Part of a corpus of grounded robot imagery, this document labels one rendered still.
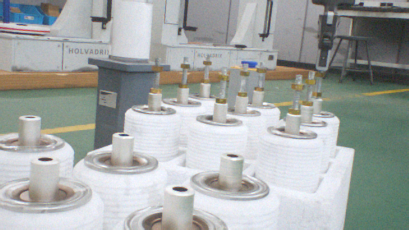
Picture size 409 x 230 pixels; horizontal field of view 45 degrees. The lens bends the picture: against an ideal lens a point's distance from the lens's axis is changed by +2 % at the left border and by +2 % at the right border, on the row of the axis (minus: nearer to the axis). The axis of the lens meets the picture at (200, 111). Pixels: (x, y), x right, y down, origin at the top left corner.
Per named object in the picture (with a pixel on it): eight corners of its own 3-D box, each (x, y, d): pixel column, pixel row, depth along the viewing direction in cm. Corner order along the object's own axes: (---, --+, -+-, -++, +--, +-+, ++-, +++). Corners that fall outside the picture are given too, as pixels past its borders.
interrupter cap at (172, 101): (169, 108, 89) (170, 104, 89) (156, 101, 96) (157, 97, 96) (207, 108, 92) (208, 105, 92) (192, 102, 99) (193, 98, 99)
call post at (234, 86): (216, 192, 122) (229, 68, 116) (225, 185, 128) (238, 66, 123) (244, 199, 119) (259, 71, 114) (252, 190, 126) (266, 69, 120)
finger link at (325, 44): (321, 39, 92) (317, 66, 93) (322, 38, 89) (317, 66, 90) (330, 39, 92) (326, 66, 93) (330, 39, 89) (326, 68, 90)
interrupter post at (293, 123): (280, 133, 75) (282, 112, 75) (291, 133, 77) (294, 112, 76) (291, 137, 73) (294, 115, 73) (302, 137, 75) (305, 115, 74)
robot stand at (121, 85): (80, 176, 125) (87, 57, 120) (124, 166, 136) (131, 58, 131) (119, 191, 116) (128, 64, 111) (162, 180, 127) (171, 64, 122)
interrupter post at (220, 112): (208, 122, 79) (210, 102, 79) (218, 121, 81) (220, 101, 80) (219, 125, 78) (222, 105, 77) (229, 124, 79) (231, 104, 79)
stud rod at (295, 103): (287, 124, 75) (294, 75, 74) (293, 123, 75) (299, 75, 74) (293, 125, 74) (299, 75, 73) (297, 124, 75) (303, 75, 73)
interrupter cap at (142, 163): (68, 167, 49) (68, 160, 49) (110, 152, 56) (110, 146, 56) (135, 182, 46) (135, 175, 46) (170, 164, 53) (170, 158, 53)
